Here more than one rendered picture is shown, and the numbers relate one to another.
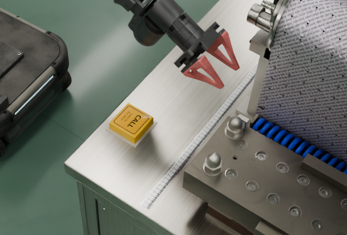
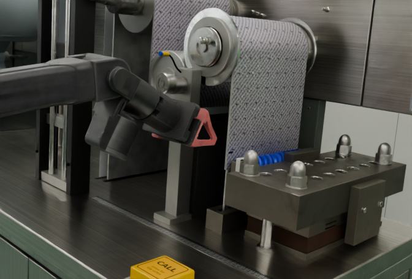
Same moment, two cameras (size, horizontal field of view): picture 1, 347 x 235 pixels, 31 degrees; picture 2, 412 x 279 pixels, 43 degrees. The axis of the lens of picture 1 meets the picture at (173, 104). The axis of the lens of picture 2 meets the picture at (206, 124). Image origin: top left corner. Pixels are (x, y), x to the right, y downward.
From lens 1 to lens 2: 1.22 m
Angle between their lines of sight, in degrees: 74
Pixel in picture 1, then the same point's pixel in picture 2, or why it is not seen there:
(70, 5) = not seen: outside the picture
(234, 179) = (309, 182)
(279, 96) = (243, 122)
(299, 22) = (243, 29)
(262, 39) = not seen: hidden behind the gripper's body
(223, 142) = (262, 178)
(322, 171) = (303, 152)
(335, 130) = (279, 124)
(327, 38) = (261, 32)
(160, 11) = (144, 84)
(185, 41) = (175, 108)
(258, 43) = not seen: hidden behind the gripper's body
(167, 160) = (226, 269)
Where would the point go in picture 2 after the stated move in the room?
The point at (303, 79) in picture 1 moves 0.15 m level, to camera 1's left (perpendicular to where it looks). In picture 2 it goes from (257, 84) to (243, 91)
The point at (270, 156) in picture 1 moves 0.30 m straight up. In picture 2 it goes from (281, 168) to (297, 9)
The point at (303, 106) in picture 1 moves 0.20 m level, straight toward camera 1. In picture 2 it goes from (259, 116) to (358, 132)
